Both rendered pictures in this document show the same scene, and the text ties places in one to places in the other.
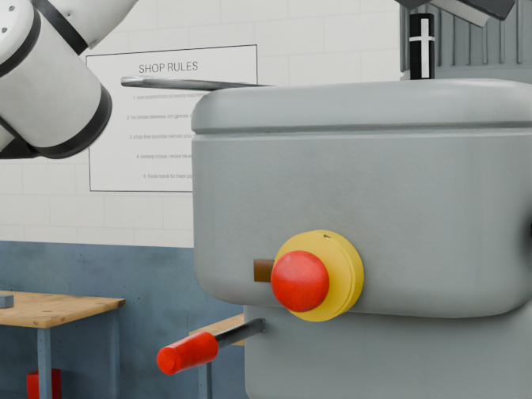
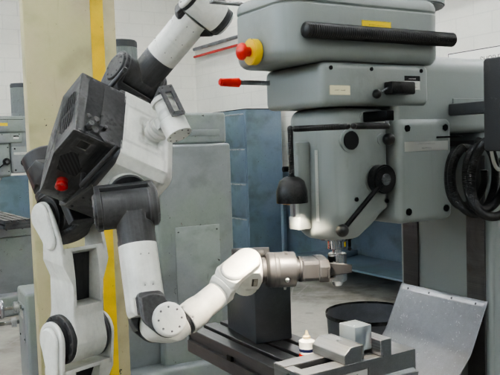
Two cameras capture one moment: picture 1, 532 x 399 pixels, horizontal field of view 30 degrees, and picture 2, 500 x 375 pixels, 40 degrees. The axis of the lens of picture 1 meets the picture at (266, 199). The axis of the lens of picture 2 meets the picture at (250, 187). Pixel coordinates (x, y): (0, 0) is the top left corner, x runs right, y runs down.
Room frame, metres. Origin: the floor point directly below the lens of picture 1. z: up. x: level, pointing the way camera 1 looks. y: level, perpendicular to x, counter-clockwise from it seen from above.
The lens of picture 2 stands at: (-0.70, -0.87, 1.55)
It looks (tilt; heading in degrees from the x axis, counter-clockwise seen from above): 4 degrees down; 32
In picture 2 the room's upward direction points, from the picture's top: 2 degrees counter-clockwise
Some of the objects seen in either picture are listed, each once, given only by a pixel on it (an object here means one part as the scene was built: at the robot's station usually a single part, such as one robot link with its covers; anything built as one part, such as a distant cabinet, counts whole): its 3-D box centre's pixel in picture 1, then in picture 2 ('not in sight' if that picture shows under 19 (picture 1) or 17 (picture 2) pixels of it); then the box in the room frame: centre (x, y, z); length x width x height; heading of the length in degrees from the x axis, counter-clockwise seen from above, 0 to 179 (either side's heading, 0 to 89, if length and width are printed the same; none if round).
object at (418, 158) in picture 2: not in sight; (393, 169); (1.04, -0.23, 1.47); 0.24 x 0.19 x 0.26; 63
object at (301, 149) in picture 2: not in sight; (299, 185); (0.77, -0.09, 1.45); 0.04 x 0.04 x 0.21; 63
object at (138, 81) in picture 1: (222, 86); (254, 4); (0.79, 0.03, 1.89); 0.24 x 0.04 x 0.01; 152
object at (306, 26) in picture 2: not in sight; (382, 35); (0.83, -0.28, 1.79); 0.45 x 0.04 x 0.04; 153
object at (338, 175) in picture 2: not in sight; (336, 172); (0.87, -0.14, 1.47); 0.21 x 0.19 x 0.32; 63
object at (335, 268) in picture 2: not in sight; (339, 268); (0.84, -0.16, 1.23); 0.06 x 0.02 x 0.03; 128
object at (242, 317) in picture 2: not in sight; (257, 300); (1.10, 0.25, 1.06); 0.22 x 0.12 x 0.20; 56
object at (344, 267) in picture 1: (317, 275); (252, 51); (0.66, -0.03, 1.76); 0.06 x 0.02 x 0.06; 63
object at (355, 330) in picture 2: not in sight; (355, 335); (0.84, -0.19, 1.07); 0.06 x 0.05 x 0.06; 64
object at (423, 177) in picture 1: (427, 182); (336, 35); (0.88, -0.14, 1.81); 0.47 x 0.26 x 0.16; 153
